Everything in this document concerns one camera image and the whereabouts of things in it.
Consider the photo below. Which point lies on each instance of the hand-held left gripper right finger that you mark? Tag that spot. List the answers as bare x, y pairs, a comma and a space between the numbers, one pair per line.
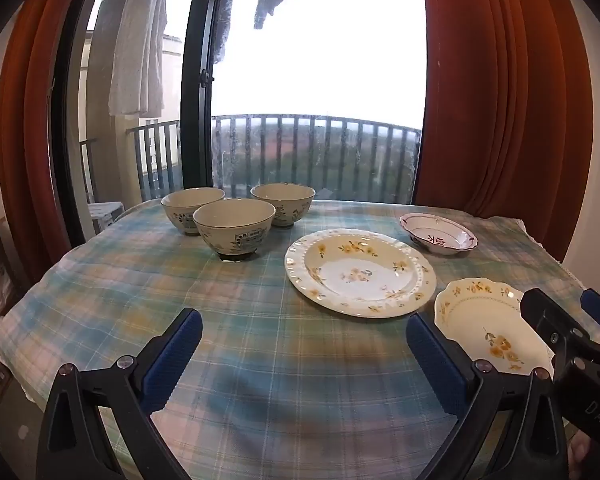
440, 365

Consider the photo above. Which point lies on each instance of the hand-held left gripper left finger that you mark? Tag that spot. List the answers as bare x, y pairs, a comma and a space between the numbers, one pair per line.
175, 355

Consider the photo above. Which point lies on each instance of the small yellow floral plate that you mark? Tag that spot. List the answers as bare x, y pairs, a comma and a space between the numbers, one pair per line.
480, 320

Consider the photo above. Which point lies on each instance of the large yellow floral plate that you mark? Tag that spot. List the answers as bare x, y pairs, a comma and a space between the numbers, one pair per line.
360, 275

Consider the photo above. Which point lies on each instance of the white plate with red pattern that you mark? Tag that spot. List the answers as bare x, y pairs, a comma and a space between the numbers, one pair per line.
437, 235

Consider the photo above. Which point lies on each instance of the cream bowl with printed label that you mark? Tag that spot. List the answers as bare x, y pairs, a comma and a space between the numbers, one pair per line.
230, 235

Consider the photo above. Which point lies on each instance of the cream bowl with floral print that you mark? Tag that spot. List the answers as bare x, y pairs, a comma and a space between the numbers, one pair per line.
290, 210
180, 215

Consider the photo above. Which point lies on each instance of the plaid tablecloth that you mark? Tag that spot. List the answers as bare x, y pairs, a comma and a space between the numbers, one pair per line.
280, 360

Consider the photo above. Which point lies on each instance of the white plastic crate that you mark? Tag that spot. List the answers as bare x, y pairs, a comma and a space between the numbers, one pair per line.
105, 212

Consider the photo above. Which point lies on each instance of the orange curtain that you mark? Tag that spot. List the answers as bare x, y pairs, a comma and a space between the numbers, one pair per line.
505, 85
25, 135

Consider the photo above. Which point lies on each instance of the grey balcony railing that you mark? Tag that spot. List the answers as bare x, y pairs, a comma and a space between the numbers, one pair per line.
280, 116

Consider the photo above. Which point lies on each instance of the white hanging garment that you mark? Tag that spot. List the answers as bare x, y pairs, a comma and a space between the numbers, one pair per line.
140, 50

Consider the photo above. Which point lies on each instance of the black window frame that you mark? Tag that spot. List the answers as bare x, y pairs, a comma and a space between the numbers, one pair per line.
197, 60

